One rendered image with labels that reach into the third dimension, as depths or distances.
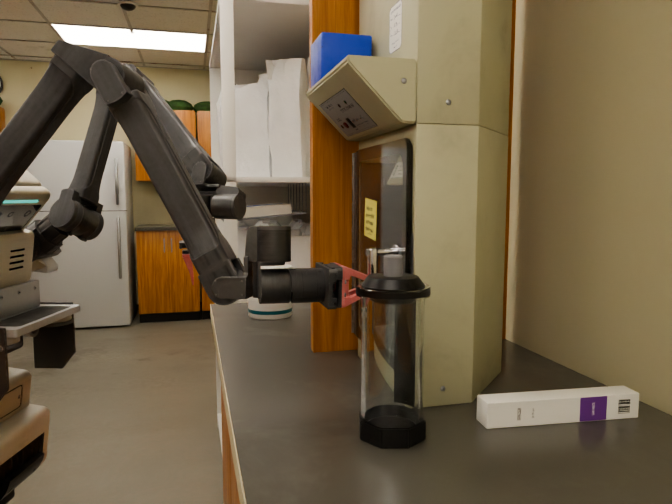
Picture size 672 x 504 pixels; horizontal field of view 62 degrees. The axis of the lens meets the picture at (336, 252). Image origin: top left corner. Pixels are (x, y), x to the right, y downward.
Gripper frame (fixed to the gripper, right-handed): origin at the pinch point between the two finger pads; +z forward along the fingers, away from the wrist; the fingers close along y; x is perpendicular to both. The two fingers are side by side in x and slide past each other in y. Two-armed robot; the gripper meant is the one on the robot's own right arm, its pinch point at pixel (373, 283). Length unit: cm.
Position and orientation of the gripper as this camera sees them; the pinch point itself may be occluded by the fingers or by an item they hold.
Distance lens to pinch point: 95.8
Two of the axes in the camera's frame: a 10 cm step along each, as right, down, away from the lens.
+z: 9.7, -0.1, 2.5
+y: -2.5, -1.0, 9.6
